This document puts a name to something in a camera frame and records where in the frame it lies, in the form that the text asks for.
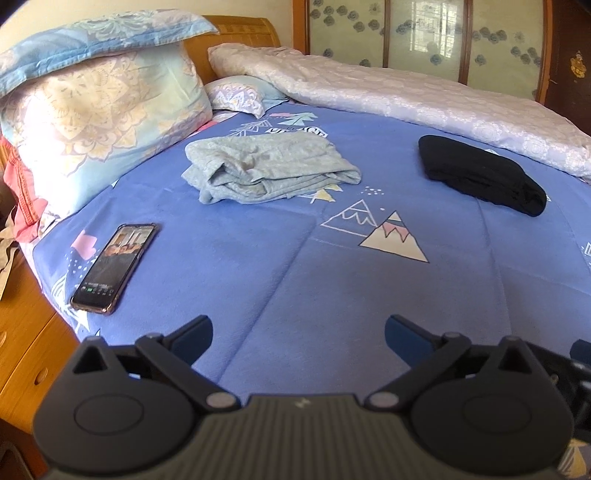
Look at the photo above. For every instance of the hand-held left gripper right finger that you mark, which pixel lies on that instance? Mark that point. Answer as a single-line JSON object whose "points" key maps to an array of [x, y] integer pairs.
{"points": [[405, 339]]}

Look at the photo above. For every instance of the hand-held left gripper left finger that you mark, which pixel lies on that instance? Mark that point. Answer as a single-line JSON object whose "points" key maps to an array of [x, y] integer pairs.
{"points": [[194, 338]]}

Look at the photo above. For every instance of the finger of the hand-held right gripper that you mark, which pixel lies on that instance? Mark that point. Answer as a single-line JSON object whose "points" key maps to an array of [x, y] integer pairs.
{"points": [[582, 349]]}

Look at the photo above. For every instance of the light grey pants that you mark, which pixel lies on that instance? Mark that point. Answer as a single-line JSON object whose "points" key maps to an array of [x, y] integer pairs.
{"points": [[277, 161]]}

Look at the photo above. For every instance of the black folded pants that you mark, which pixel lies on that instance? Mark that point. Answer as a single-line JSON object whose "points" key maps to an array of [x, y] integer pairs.
{"points": [[480, 173]]}

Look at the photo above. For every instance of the blue printed bed sheet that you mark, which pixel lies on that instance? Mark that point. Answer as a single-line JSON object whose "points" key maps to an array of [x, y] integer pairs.
{"points": [[277, 277]]}

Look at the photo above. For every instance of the smartphone in clear case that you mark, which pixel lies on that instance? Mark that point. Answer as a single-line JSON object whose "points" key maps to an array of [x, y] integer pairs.
{"points": [[113, 267]]}

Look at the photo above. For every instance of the wooden nightstand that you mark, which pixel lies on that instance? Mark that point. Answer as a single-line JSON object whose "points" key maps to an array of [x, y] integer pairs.
{"points": [[32, 350]]}

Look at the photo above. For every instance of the beige cloth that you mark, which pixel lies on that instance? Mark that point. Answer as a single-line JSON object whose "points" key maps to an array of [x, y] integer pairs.
{"points": [[7, 258]]}

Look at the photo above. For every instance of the red patterned cloth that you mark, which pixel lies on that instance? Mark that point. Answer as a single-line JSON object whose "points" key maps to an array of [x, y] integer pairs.
{"points": [[21, 194]]}

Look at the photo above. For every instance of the large floral pillow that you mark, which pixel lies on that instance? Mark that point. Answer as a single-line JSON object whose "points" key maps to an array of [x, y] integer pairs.
{"points": [[106, 120]]}

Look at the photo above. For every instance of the white quilt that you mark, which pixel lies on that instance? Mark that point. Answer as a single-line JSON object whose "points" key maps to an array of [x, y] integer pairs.
{"points": [[415, 97]]}

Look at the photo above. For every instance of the small floral pillow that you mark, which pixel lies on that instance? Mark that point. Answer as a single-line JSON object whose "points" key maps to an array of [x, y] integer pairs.
{"points": [[235, 94]]}

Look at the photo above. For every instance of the dark wooden cabinet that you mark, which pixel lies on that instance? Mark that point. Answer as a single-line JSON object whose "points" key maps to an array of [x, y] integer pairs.
{"points": [[572, 60]]}

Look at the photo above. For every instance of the floral glass sliding door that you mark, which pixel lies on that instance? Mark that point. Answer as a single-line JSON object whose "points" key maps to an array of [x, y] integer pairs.
{"points": [[415, 37]]}

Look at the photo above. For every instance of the wooden headboard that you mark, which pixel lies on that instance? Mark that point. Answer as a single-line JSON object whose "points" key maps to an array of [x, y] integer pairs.
{"points": [[240, 32]]}

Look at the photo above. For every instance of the blue floral pillow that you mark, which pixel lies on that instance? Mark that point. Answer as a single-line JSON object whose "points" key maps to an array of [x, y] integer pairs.
{"points": [[92, 41]]}

